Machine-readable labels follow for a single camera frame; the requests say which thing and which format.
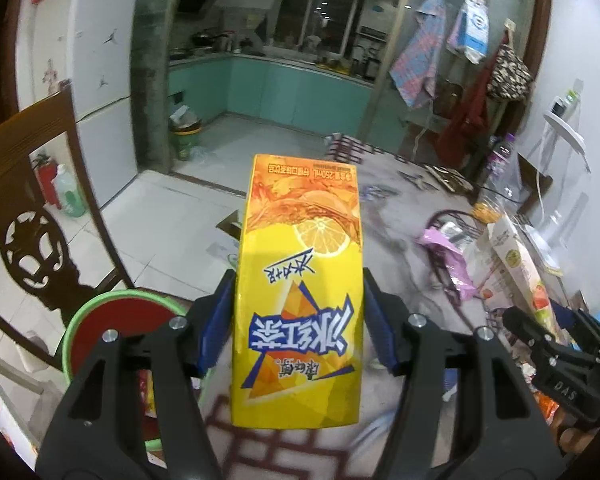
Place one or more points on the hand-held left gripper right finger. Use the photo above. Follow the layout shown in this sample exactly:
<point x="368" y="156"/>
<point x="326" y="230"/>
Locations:
<point x="380" y="327"/>

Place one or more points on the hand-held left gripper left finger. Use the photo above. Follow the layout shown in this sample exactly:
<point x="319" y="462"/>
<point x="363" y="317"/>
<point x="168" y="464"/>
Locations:
<point x="217" y="322"/>

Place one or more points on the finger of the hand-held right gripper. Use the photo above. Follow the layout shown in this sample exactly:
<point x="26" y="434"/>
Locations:
<point x="592" y="330"/>
<point x="527" y="332"/>

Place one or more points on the yellow drink carton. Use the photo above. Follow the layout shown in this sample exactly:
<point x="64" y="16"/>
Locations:
<point x="300" y="310"/>

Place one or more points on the printed cardboard snack box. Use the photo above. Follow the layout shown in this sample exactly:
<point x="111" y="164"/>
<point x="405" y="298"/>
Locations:
<point x="517" y="260"/>

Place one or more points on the pink plastic wrapper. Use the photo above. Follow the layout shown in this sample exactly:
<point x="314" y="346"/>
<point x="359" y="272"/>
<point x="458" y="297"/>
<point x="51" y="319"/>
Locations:
<point x="452" y="265"/>

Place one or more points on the yellow crumpled wrapper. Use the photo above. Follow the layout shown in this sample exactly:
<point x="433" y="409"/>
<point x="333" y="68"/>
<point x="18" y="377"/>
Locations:
<point x="487" y="212"/>

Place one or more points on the clear bottle with purple label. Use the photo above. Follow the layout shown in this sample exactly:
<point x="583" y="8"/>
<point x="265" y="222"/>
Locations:
<point x="500" y="160"/>

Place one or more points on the patterned door mat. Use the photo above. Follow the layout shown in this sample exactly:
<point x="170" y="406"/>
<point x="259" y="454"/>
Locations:
<point x="350" y="147"/>

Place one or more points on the green bin with yellow bag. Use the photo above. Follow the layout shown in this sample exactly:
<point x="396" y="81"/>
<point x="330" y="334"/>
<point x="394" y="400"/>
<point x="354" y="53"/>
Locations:
<point x="184" y="142"/>

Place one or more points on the green plastic bottle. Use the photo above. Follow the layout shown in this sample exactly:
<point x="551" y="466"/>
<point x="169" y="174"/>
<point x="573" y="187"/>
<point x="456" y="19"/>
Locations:
<point x="71" y="196"/>

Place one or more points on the white desk lamp base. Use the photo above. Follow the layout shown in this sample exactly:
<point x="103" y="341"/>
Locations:
<point x="562" y="127"/>

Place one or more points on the red hanging cloth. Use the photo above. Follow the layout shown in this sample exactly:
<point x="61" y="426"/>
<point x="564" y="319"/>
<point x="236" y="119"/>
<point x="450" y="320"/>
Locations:
<point x="467" y="120"/>

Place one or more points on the red fire extinguisher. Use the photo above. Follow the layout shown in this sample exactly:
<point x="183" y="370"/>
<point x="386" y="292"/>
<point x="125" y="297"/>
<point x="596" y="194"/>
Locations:
<point x="46" y="180"/>

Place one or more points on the colourful printed packet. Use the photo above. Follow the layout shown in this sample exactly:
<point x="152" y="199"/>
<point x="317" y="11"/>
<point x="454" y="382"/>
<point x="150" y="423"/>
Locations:
<point x="5" y="410"/>

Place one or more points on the teal kitchen cabinets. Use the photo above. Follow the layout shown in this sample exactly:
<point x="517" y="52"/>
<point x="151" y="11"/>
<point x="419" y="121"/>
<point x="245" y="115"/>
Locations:
<point x="280" y="90"/>

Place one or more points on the patterned hanging bag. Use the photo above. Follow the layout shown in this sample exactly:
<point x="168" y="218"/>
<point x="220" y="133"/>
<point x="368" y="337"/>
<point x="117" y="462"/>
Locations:
<point x="510" y="72"/>

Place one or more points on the dark wooden chair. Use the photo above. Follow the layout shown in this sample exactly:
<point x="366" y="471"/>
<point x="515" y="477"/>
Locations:
<point x="25" y="145"/>

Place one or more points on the plaid hanging cloth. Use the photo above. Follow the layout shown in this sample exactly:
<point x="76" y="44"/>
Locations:
<point x="417" y="60"/>

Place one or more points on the white refrigerator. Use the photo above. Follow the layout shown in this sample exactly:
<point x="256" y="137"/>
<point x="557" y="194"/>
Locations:
<point x="100" y="60"/>

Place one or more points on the white kitchen appliance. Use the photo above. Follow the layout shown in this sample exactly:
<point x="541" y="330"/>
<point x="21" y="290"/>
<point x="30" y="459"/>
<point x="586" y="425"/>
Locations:
<point x="380" y="35"/>

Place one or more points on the white hanging bag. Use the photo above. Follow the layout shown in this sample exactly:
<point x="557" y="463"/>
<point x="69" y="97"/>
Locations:
<point x="475" y="25"/>

